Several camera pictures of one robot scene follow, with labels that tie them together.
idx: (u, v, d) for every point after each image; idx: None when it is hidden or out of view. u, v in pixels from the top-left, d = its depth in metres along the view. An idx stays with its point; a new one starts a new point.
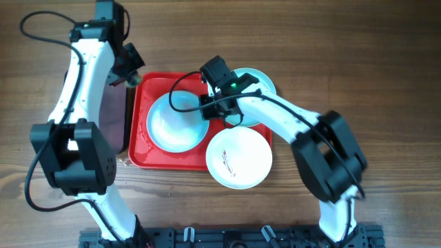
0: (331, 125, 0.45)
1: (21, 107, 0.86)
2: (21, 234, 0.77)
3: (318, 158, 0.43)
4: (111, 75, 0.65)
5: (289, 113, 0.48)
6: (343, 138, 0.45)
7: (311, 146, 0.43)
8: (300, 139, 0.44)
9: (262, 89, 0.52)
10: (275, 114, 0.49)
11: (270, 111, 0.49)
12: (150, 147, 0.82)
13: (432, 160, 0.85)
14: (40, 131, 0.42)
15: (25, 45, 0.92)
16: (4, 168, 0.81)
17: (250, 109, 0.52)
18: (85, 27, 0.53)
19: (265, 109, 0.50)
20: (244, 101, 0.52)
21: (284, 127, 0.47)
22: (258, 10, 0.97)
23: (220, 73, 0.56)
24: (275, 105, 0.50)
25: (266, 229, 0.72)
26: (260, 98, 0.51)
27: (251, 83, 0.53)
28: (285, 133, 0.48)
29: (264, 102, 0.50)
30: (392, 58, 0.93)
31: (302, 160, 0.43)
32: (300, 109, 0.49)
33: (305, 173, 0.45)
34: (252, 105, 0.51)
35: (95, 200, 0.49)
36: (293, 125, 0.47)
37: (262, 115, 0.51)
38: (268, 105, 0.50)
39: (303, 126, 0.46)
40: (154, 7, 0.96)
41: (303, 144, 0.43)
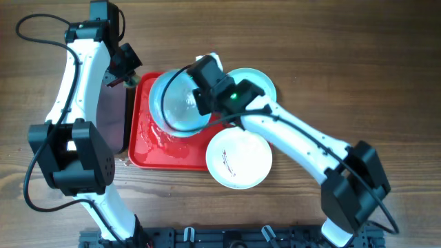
0: (363, 159, 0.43)
1: (21, 108, 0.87)
2: (21, 233, 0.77)
3: (350, 197, 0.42)
4: (107, 75, 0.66)
5: (311, 142, 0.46)
6: (374, 171, 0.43)
7: (344, 185, 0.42)
8: (333, 180, 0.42)
9: (271, 105, 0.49)
10: (295, 142, 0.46)
11: (287, 137, 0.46)
12: (150, 147, 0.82)
13: (433, 160, 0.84)
14: (38, 131, 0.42)
15: (25, 45, 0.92)
16: (4, 168, 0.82)
17: (257, 129, 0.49)
18: (80, 27, 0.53)
19: (280, 132, 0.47)
20: (250, 119, 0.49)
21: (308, 159, 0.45)
22: (258, 10, 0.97)
23: (215, 80, 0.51)
24: (291, 130, 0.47)
25: (266, 229, 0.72)
26: (272, 118, 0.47)
27: (255, 96, 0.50)
28: (309, 165, 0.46)
29: (278, 123, 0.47)
30: (393, 58, 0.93)
31: (334, 200, 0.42)
32: (322, 136, 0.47)
33: (334, 209, 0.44)
34: (262, 126, 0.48)
35: (94, 200, 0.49)
36: (318, 157, 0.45)
37: (273, 137, 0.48)
38: (282, 128, 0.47)
39: (331, 160, 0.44)
40: (154, 7, 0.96)
41: (335, 185, 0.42)
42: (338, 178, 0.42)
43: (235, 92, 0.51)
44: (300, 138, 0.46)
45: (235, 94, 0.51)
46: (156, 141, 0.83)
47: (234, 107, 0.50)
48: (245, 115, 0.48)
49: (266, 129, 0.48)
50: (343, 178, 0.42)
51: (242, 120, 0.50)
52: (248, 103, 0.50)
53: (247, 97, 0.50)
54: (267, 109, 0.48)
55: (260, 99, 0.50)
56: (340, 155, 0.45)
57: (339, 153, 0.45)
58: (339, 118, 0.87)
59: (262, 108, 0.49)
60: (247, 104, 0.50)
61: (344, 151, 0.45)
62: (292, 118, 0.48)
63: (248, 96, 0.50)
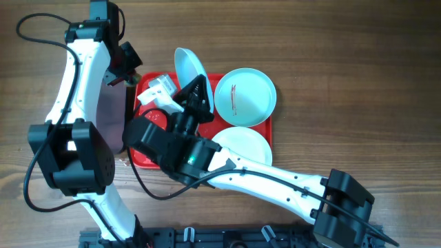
0: (341, 189, 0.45)
1: (21, 108, 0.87)
2: (21, 233, 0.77)
3: (344, 231, 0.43)
4: (108, 74, 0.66)
5: (286, 187, 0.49)
6: (354, 195, 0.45)
7: (334, 222, 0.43)
8: (322, 222, 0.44)
9: (232, 157, 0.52)
10: (272, 191, 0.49)
11: (260, 188, 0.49)
12: None
13: (433, 160, 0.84)
14: (38, 131, 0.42)
15: (25, 45, 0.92)
16: (4, 168, 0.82)
17: (227, 186, 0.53)
18: (80, 27, 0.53)
19: (251, 184, 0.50)
20: (214, 180, 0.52)
21: (290, 204, 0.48)
22: (258, 10, 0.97)
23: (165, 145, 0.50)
24: (261, 180, 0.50)
25: (266, 229, 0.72)
26: (240, 173, 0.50)
27: (211, 152, 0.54)
28: (293, 209, 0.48)
29: (245, 176, 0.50)
30: (393, 58, 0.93)
31: (331, 242, 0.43)
32: (294, 176, 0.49)
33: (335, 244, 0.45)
34: (233, 182, 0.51)
35: (94, 200, 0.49)
36: (298, 200, 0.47)
37: (247, 191, 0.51)
38: (251, 179, 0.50)
39: (313, 200, 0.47)
40: (154, 7, 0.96)
41: (326, 227, 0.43)
42: (325, 218, 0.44)
43: (189, 155, 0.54)
44: (273, 185, 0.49)
45: (191, 157, 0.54)
46: None
47: (194, 171, 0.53)
48: (210, 178, 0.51)
49: (236, 186, 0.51)
50: (331, 217, 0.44)
51: (209, 182, 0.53)
52: (207, 163, 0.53)
53: (204, 153, 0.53)
54: (230, 167, 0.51)
55: (218, 155, 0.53)
56: (320, 193, 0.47)
57: (318, 191, 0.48)
58: (339, 118, 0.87)
59: (226, 166, 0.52)
60: (206, 164, 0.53)
61: (321, 188, 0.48)
62: (257, 167, 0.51)
63: (204, 153, 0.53)
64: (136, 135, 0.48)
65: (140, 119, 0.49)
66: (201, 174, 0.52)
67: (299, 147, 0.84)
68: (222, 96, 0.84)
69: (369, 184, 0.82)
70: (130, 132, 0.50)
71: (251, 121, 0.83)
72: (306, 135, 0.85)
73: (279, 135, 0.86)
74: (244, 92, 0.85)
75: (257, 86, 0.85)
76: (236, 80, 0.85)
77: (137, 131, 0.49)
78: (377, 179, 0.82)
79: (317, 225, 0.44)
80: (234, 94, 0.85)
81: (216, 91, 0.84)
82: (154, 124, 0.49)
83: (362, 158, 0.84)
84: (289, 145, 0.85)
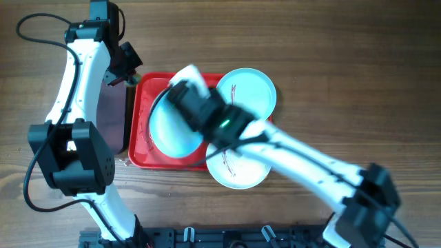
0: (377, 182, 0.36)
1: (21, 108, 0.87)
2: (21, 233, 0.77)
3: (373, 226, 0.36)
4: (108, 74, 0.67)
5: (322, 169, 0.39)
6: (391, 193, 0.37)
7: (365, 212, 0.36)
8: (351, 208, 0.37)
9: (267, 129, 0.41)
10: (305, 170, 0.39)
11: (295, 166, 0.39)
12: (151, 147, 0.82)
13: (433, 160, 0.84)
14: (38, 131, 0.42)
15: (25, 45, 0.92)
16: (4, 168, 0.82)
17: (259, 158, 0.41)
18: (80, 27, 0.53)
19: (281, 160, 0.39)
20: (249, 145, 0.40)
21: (322, 187, 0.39)
22: (258, 10, 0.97)
23: (199, 109, 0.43)
24: (293, 158, 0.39)
25: (266, 229, 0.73)
26: (271, 146, 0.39)
27: (247, 120, 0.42)
28: (324, 196, 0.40)
29: (278, 150, 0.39)
30: (393, 58, 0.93)
31: (355, 231, 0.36)
32: (330, 159, 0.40)
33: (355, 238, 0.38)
34: (264, 155, 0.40)
35: (94, 200, 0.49)
36: (331, 184, 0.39)
37: (279, 167, 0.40)
38: (286, 155, 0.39)
39: (347, 187, 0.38)
40: (154, 7, 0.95)
41: (354, 214, 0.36)
42: (356, 207, 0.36)
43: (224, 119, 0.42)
44: (308, 165, 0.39)
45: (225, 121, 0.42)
46: None
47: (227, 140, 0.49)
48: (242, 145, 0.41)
49: (269, 157, 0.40)
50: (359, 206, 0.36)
51: (237, 151, 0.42)
52: (242, 131, 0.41)
53: (239, 118, 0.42)
54: (264, 133, 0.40)
55: (254, 123, 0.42)
56: (356, 182, 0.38)
57: (353, 179, 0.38)
58: (338, 118, 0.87)
59: (259, 134, 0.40)
60: (240, 131, 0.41)
61: (357, 177, 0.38)
62: (291, 142, 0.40)
63: (240, 120, 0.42)
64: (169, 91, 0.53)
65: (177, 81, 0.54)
66: (235, 141, 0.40)
67: None
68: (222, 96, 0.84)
69: None
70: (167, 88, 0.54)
71: None
72: (306, 135, 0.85)
73: None
74: (244, 92, 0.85)
75: (258, 87, 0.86)
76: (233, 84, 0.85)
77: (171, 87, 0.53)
78: None
79: (346, 211, 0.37)
80: (234, 94, 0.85)
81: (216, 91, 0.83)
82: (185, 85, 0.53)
83: (362, 158, 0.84)
84: None
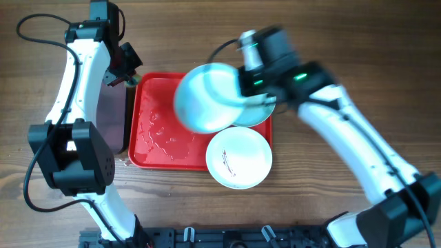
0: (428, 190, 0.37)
1: (21, 108, 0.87)
2: (21, 233, 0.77)
3: (400, 225, 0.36)
4: (108, 75, 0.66)
5: (378, 154, 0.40)
6: (433, 207, 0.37)
7: (403, 212, 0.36)
8: (391, 200, 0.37)
9: (342, 100, 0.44)
10: (361, 146, 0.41)
11: (351, 137, 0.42)
12: (151, 147, 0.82)
13: (433, 160, 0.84)
14: (38, 131, 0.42)
15: (25, 45, 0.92)
16: (4, 168, 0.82)
17: (322, 125, 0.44)
18: (80, 27, 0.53)
19: (342, 130, 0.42)
20: (315, 107, 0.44)
21: (371, 173, 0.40)
22: (258, 10, 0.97)
23: (280, 55, 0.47)
24: (355, 134, 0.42)
25: (266, 229, 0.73)
26: (339, 116, 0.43)
27: (326, 85, 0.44)
28: (369, 180, 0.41)
29: (343, 122, 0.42)
30: (393, 58, 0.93)
31: (384, 223, 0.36)
32: (392, 153, 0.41)
33: (375, 229, 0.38)
34: (327, 120, 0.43)
35: (94, 200, 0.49)
36: (382, 174, 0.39)
37: (339, 140, 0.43)
38: (351, 129, 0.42)
39: (397, 182, 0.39)
40: (154, 7, 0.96)
41: (393, 209, 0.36)
42: (398, 206, 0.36)
43: (301, 71, 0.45)
44: (366, 142, 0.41)
45: (302, 74, 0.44)
46: (156, 141, 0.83)
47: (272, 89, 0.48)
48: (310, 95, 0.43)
49: (333, 127, 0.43)
50: (402, 202, 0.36)
51: (301, 109, 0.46)
52: (316, 89, 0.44)
53: (317, 79, 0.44)
54: (337, 102, 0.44)
55: (329, 89, 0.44)
56: (408, 180, 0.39)
57: (406, 178, 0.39)
58: None
59: (329, 101, 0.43)
60: (314, 90, 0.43)
61: (411, 178, 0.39)
62: (361, 122, 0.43)
63: (318, 81, 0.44)
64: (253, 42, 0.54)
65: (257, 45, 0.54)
66: (302, 91, 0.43)
67: (299, 147, 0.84)
68: None
69: None
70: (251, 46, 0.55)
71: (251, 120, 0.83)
72: (306, 135, 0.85)
73: (279, 135, 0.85)
74: None
75: None
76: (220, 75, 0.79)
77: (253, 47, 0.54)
78: None
79: (384, 202, 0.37)
80: None
81: None
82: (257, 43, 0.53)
83: None
84: (289, 145, 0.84)
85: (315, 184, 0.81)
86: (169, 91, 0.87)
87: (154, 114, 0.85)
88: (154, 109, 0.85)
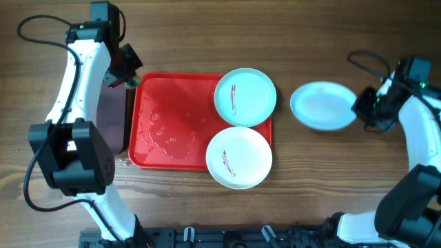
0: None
1: (21, 107, 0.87)
2: (21, 233, 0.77)
3: (425, 193, 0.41)
4: (108, 76, 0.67)
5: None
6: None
7: (433, 184, 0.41)
8: (431, 171, 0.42)
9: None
10: (433, 138, 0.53)
11: (429, 131, 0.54)
12: (151, 147, 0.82)
13: None
14: (38, 131, 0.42)
15: (25, 45, 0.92)
16: (4, 168, 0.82)
17: (415, 118, 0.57)
18: (81, 28, 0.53)
19: (427, 125, 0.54)
20: (419, 104, 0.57)
21: (428, 153, 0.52)
22: (258, 10, 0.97)
23: (414, 74, 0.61)
24: (433, 131, 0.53)
25: (266, 229, 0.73)
26: (430, 116, 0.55)
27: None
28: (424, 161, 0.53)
29: (431, 121, 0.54)
30: (393, 58, 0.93)
31: (414, 180, 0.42)
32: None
33: (398, 194, 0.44)
34: (420, 113, 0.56)
35: (94, 200, 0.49)
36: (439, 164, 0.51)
37: (420, 130, 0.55)
38: (433, 128, 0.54)
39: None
40: (154, 7, 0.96)
41: (428, 173, 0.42)
42: (435, 176, 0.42)
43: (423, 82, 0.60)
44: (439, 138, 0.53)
45: (423, 84, 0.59)
46: (156, 141, 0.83)
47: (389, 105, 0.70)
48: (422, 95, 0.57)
49: (426, 120, 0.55)
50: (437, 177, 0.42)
51: (408, 102, 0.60)
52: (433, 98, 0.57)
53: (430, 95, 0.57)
54: (438, 111, 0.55)
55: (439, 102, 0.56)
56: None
57: None
58: None
59: (433, 108, 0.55)
60: (431, 96, 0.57)
61: None
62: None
63: (433, 95, 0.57)
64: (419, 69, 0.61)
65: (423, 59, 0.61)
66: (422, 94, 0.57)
67: (299, 147, 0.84)
68: (222, 95, 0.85)
69: (369, 184, 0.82)
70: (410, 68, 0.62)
71: (251, 120, 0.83)
72: (306, 135, 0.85)
73: (279, 136, 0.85)
74: (244, 92, 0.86)
75: (258, 87, 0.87)
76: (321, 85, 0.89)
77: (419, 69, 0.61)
78: (377, 179, 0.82)
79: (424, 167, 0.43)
80: (234, 94, 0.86)
81: (216, 91, 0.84)
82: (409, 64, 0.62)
83: (362, 158, 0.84)
84: (289, 145, 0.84)
85: (315, 184, 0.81)
86: (169, 91, 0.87)
87: (154, 114, 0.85)
88: (154, 109, 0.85)
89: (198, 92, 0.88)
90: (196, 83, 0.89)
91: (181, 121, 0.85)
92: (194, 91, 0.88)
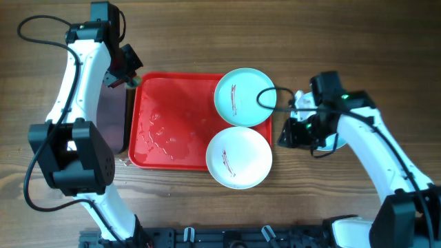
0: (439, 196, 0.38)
1: (21, 108, 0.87)
2: (21, 234, 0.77)
3: (408, 225, 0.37)
4: (108, 76, 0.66)
5: (395, 162, 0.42)
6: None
7: (410, 212, 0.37)
8: (401, 197, 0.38)
9: (375, 118, 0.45)
10: (380, 153, 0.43)
11: (375, 147, 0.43)
12: (151, 147, 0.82)
13: (433, 161, 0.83)
14: (39, 131, 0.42)
15: (25, 45, 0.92)
16: (4, 168, 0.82)
17: (353, 136, 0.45)
18: (81, 28, 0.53)
19: (371, 143, 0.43)
20: (350, 119, 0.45)
21: (386, 175, 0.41)
22: (258, 10, 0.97)
23: (331, 88, 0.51)
24: (377, 146, 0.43)
25: (266, 229, 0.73)
26: (368, 129, 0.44)
27: (366, 105, 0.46)
28: (381, 180, 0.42)
29: (373, 135, 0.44)
30: (393, 58, 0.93)
31: (389, 215, 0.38)
32: (411, 164, 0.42)
33: (384, 231, 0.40)
34: (357, 131, 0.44)
35: (94, 200, 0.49)
36: (397, 178, 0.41)
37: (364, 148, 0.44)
38: (376, 141, 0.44)
39: (409, 186, 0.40)
40: (154, 7, 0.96)
41: (400, 203, 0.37)
42: (407, 203, 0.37)
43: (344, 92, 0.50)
44: (385, 151, 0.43)
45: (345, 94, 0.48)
46: (156, 141, 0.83)
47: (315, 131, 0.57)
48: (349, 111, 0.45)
49: (366, 133, 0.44)
50: (411, 203, 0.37)
51: (338, 121, 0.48)
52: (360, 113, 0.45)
53: (357, 105, 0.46)
54: (371, 119, 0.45)
55: (368, 111, 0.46)
56: (420, 187, 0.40)
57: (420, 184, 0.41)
58: None
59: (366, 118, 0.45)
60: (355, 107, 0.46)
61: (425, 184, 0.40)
62: (389, 136, 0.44)
63: (357, 103, 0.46)
64: (331, 85, 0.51)
65: (329, 72, 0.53)
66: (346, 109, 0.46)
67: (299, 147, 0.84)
68: (222, 95, 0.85)
69: (369, 184, 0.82)
70: (322, 85, 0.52)
71: (251, 121, 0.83)
72: None
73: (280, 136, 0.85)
74: (244, 93, 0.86)
75: (258, 87, 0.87)
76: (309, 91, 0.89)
77: (329, 82, 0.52)
78: None
79: (394, 196, 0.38)
80: (234, 94, 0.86)
81: (216, 91, 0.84)
82: (319, 76, 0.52)
83: None
84: None
85: (315, 184, 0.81)
86: (169, 91, 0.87)
87: (154, 114, 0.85)
88: (154, 109, 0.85)
89: (198, 92, 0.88)
90: (196, 83, 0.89)
91: (181, 122, 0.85)
92: (194, 91, 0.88)
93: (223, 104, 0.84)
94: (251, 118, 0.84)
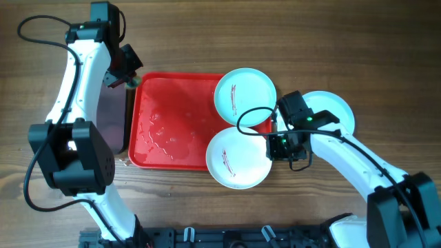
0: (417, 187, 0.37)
1: (21, 108, 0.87)
2: (21, 233, 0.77)
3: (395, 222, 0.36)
4: (108, 76, 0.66)
5: (368, 163, 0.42)
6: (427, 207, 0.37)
7: (394, 206, 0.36)
8: (383, 194, 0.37)
9: (342, 129, 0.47)
10: (352, 160, 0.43)
11: (346, 154, 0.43)
12: (151, 147, 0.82)
13: (433, 160, 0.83)
14: (38, 131, 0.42)
15: (25, 45, 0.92)
16: (4, 168, 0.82)
17: (325, 150, 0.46)
18: (81, 28, 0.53)
19: (342, 153, 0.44)
20: (318, 137, 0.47)
21: (363, 178, 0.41)
22: (258, 10, 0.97)
23: (296, 109, 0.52)
24: (349, 153, 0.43)
25: (266, 229, 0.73)
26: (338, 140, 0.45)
27: (330, 121, 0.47)
28: (360, 184, 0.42)
29: (344, 145, 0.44)
30: (393, 58, 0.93)
31: (378, 217, 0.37)
32: (384, 162, 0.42)
33: (376, 236, 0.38)
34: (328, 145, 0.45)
35: (94, 200, 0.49)
36: (373, 177, 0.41)
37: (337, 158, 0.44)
38: (348, 150, 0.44)
39: (386, 182, 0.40)
40: (154, 7, 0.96)
41: (384, 201, 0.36)
42: (390, 200, 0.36)
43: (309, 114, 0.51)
44: (357, 156, 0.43)
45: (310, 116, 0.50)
46: (156, 141, 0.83)
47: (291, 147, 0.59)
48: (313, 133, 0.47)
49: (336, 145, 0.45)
50: (393, 199, 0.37)
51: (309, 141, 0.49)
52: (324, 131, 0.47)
53: (322, 124, 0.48)
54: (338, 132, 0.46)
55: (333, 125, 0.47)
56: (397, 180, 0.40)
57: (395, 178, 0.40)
58: None
59: (332, 131, 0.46)
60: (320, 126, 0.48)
61: (400, 177, 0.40)
62: (358, 142, 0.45)
63: (322, 122, 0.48)
64: (297, 105, 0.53)
65: (294, 94, 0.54)
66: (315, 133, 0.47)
67: None
68: (222, 95, 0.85)
69: None
70: (288, 107, 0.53)
71: (251, 120, 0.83)
72: None
73: None
74: (244, 92, 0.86)
75: (258, 87, 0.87)
76: (309, 91, 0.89)
77: (295, 103, 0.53)
78: None
79: (377, 194, 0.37)
80: (234, 94, 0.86)
81: (216, 91, 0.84)
82: (283, 98, 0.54)
83: None
84: None
85: (315, 184, 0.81)
86: (169, 91, 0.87)
87: (154, 114, 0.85)
88: (154, 109, 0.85)
89: (198, 92, 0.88)
90: (195, 83, 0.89)
91: (180, 122, 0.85)
92: (194, 91, 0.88)
93: (222, 104, 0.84)
94: (251, 118, 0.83)
